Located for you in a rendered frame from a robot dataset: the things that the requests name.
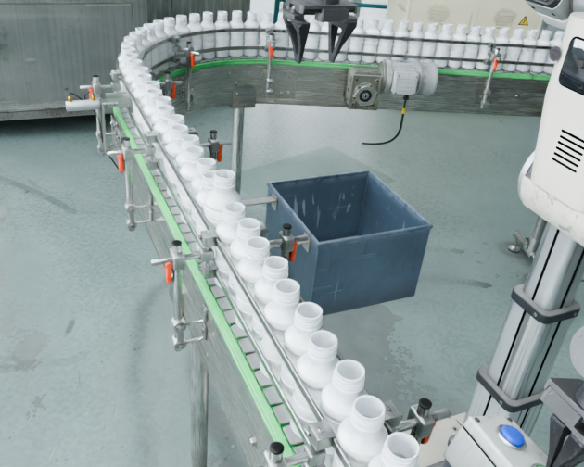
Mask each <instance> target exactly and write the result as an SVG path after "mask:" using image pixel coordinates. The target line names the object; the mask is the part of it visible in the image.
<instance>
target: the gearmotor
mask: <svg viewBox="0 0 584 467"><path fill-rule="evenodd" d="M437 85H438V68H437V65H436V64H435V63H432V62H418V61H412V60H397V59H395V60H387V59H384V60H383V61H380V62H379V64H378V67H377V68H376V67H362V66H353V67H349V71H348V78H347V84H346V92H345V99H344V101H345V106H346V108H348V109H361V110H377V108H378V102H379V96H380V94H389V95H404V97H403V100H404V104H403V108H402V112H401V113H402V115H401V121H400V129H399V131H398V133H397V134H396V135H395V136H394V137H393V138H392V139H391V140H389V141H386V142H383V143H362V144H363V145H383V144H387V143H390V142H392V141H393V140H395V139H396V138H397V137H398V135H399V134H400V131H401V128H402V123H403V117H404V114H405V109H406V102H407V100H409V95H425V96H431V95H432V94H433V93H434V92H435V91H436V88H437Z"/></svg>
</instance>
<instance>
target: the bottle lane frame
mask: <svg viewBox="0 0 584 467"><path fill-rule="evenodd" d="M116 122H117V123H118V128H119V130H120V132H121V144H123V142H122V138H123V137H130V146H131V148H132V149H136V148H139V147H138V145H137V143H136V142H135V139H133V135H132V134H131V132H130V129H129V128H128V126H127V123H126V122H125V120H124V118H123V116H122V115H121V113H120V112H116ZM131 162H132V178H133V200H134V202H135V204H136V206H138V205H145V204H148V195H149V192H150V193H151V195H152V206H149V207H147V208H139V209H138V210H139V213H140V215H141V217H142V220H143V221H145V220H148V219H149V214H148V211H149V208H151V209H152V211H153V221H150V222H148V223H145V227H146V229H147V232H148V234H149V236H150V239H151V241H152V243H153V246H154V248H155V249H156V252H157V254H158V256H159V259H160V258H166V257H169V256H170V248H172V244H171V242H172V241H173V240H181V241H182V251H183V253H184V254H189V253H192V251H191V249H190V247H189V244H190V243H187V242H186V240H185V238H184V233H182V231H181V229H180V227H179V225H180V224H178V223H177V222H176V220H175V218H174V216H176V215H172V213H171V209H170V208H171V207H169V206H168V204H167V202H166V199H165V198H164V196H163V194H162V192H163V191H160V189H159V184H157V183H156V181H155V177H153V175H152V173H151V170H148V168H147V166H146V165H145V158H144V157H143V155H142V154H133V160H131ZM199 264H200V263H197V261H196V260H195V259H192V260H186V261H185V262H184V270H182V288H183V315H184V318H185V320H186V321H187V322H190V321H194V320H199V319H201V318H202V312H201V309H203V304H205V306H206V308H207V322H205V325H206V327H207V340H205V339H203V340H200V341H197V342H195V343H196V345H197V349H198V351H199V353H200V356H201V358H202V359H203V362H204V364H205V366H206V369H207V371H208V373H209V377H210V379H211V381H212V383H213V385H214V388H215V390H216V392H217V395H218V397H219V399H220V402H221V403H222V407H223V409H224V411H225V413H226V416H227V418H228V420H229V423H230V424H231V426H232V429H233V431H234V433H235V437H236V439H237V442H238V444H239V446H240V448H241V450H242V452H243V455H244V457H245V459H246V462H247V464H248V467H256V466H260V465H262V458H263V451H264V450H265V449H268V448H270V445H271V444H272V442H275V441H278V442H281V443H282V444H283V445H284V447H285V449H284V453H283V457H284V458H286V457H289V456H292V455H296V454H295V452H294V449H295V448H296V447H298V446H300V445H302V444H298V445H290V443H289V441H288V439H287V437H286V434H285V432H284V430H283V429H284V427H285V426H287V425H289V424H290V423H287V424H280V423H279V422H278V420H277V418H276V416H275V414H274V412H273V408H274V407H276V406H279V405H281V404H277V405H270V403H269V401H268V399H267V397H266V396H265V394H264V392H263V390H264V389H265V388H268V387H269V386H265V387H262V386H260V384H259V382H258V380H257V378H256V376H255V372H257V371H259V370H252V369H251V367H250V365H249V363H248V360H247V355H250V354H252V353H249V354H244V352H243V350H242V348H241V346H240V345H239V344H238V341H239V340H241V339H244V338H239V339H237V338H235V335H234V333H233V331H232V329H231V326H232V325H234V324H229V323H228V321H227V320H226V318H225V316H224V313H225V312H226V311H228V310H225V311H223V310H222V309H221V307H220V305H219V304H218V302H217V300H218V298H216V297H215V296H214V295H213V293H212V291H211V288H212V287H213V286H215V285H212V286H210V285H209V284H208V282H207V280H204V278H203V276H202V274H201V272H200V271H199V270H198V267H199ZM202 323H203V322H201V323H197V324H192V325H188V327H189V330H190V332H191V334H192V336H193V338H196V337H200V336H202V331H201V327H202Z"/></svg>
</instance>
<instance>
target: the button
mask: <svg viewBox="0 0 584 467"><path fill-rule="evenodd" d="M501 433H502V435H503V436H504V437H505V438H506V439H507V440H508V441H509V442H511V443H513V444H514V445H517V446H519V447H522V446H523V445H524V443H525V438H524V436H523V435H522V434H521V433H520V432H519V431H518V430H517V429H516V428H514V427H512V426H511V425H507V424H506V425H504V426H503V427H502V428H501Z"/></svg>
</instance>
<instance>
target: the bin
mask: <svg viewBox="0 0 584 467"><path fill-rule="evenodd" d="M267 186H268V195H267V197H261V198H254V199H247V200H242V204H244V205H245V207H246V206H253V205H259V204H267V208H266V221H265V227H266V228H267V230H268V231H269V234H267V238H266V239H267V240H268V241H270V240H276V239H278V234H279V232H280V231H283V224H285V223H289V224H291V225H292V228H291V235H292V236H300V235H305V234H306V235H307V236H308V237H309V240H308V241H304V242H298V246H297V249H296V256H295V260H294V261H292V262H290V261H289V260H288V279H292V280H294V281H296V282H298V284H299V286H300V289H299V290H300V296H301V297H302V299H303V300H304V301H305V302H312V303H315V304H317V305H319V306H320V307H321V308H322V310H323V313H322V314H323V316H324V315H328V314H333V313H338V312H341V311H346V310H350V309H358V308H362V307H367V306H371V305H375V304H379V303H384V302H388V301H392V300H397V299H401V298H405V297H413V296H414V294H415V290H416V286H417V283H418V279H419V275H420V271H421V267H422V263H423V259H424V255H425V249H426V245H427V240H428V236H429V233H430V229H432V228H433V225H432V224H431V223H430V222H429V221H428V220H427V219H425V218H424V217H423V216H422V215H421V214H420V213H419V212H418V211H416V210H415V209H414V208H413V207H412V206H411V205H409V204H408V203H407V202H406V201H405V200H404V199H403V198H401V197H400V196H399V195H398V194H397V193H396V192H394V191H393V190H392V189H391V188H390V187H389V186H388V185H386V184H385V183H384V182H383V181H382V180H381V179H379V178H378V177H377V176H376V175H375V174H374V173H373V172H371V171H370V170H360V171H352V172H344V173H337V174H328V175H321V176H313V177H306V178H297V179H290V180H282V181H274V182H267Z"/></svg>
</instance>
